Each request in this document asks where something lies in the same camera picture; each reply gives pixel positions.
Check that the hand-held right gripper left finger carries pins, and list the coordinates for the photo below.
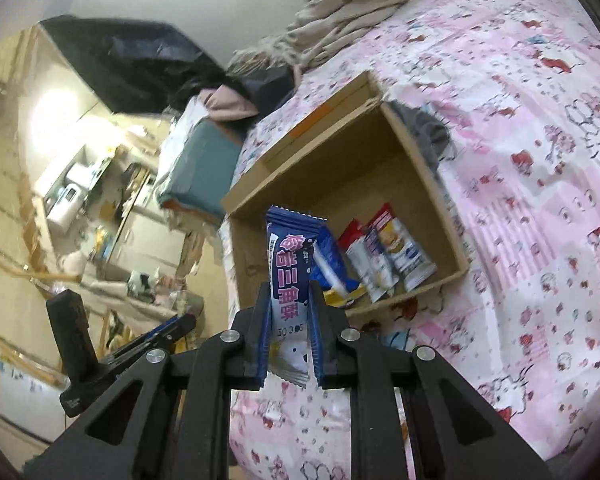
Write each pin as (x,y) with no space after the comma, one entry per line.
(262,340)

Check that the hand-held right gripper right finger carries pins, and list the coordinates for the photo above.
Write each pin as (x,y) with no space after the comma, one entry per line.
(316,340)

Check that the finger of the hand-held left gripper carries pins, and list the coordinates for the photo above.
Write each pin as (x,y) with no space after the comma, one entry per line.
(72,335)
(155,335)

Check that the yellow snack packet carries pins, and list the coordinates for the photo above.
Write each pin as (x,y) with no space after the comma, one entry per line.
(345,297)

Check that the blue white snack packet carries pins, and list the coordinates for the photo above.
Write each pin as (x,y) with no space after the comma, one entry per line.
(292,260)

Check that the white brown snack packet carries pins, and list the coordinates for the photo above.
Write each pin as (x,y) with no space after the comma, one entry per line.
(367,265)
(405,255)

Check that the brown cardboard box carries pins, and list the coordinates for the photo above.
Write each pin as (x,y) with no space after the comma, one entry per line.
(380,170)

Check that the white board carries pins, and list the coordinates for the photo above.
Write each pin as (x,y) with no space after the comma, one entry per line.
(25,400)

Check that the white counter cabinets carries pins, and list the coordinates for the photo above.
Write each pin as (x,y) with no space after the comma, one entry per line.
(145,240)

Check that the white water heater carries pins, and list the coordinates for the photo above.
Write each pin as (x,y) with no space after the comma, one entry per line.
(64,207)

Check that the white sheet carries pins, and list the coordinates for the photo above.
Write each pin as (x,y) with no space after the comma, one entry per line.
(187,115)

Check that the grey cloth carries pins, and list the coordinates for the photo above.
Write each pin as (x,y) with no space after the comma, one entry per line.
(425,130)

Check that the pink clothes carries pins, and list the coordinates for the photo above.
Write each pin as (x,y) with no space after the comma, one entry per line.
(225,105)

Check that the dark clothes heap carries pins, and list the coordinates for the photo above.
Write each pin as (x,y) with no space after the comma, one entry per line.
(270,85)

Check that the dark hanging garment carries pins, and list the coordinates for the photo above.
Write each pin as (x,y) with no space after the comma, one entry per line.
(130,60)

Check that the crumpled beige blanket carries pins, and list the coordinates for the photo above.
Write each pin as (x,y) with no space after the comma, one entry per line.
(345,20)

